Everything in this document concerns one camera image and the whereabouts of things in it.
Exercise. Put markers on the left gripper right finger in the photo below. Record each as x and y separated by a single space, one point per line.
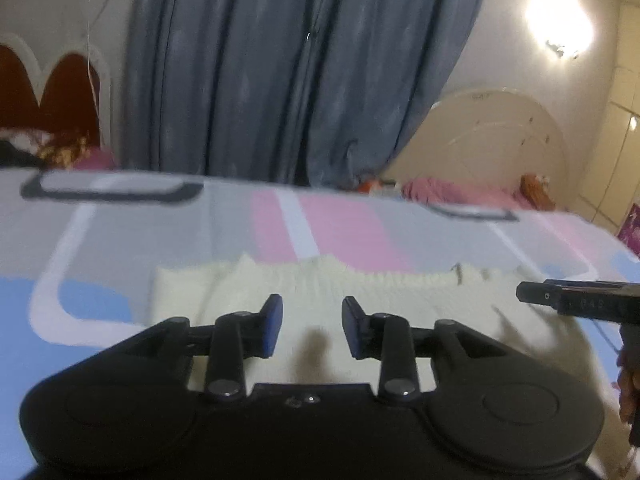
387 338

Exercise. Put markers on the person right hand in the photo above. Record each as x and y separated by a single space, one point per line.
626 386

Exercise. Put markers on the wall lamp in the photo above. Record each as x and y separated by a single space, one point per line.
563 51

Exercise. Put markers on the cream arched headboard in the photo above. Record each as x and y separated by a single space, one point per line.
490 137

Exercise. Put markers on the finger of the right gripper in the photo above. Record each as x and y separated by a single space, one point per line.
544 293

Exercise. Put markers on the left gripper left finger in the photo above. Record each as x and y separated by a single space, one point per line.
236 337

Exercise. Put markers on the red white heart headboard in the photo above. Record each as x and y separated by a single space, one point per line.
69 95

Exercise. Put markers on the cream wardrobe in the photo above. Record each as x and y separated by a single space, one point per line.
610 184

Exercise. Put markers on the blue grey curtain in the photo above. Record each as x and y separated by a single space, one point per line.
309 92

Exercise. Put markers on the orange plush toy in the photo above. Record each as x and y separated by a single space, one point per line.
533 190

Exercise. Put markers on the patterned pink blue bedsheet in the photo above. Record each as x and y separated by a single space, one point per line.
100 256

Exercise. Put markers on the pink blanket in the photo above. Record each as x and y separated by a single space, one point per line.
437 191

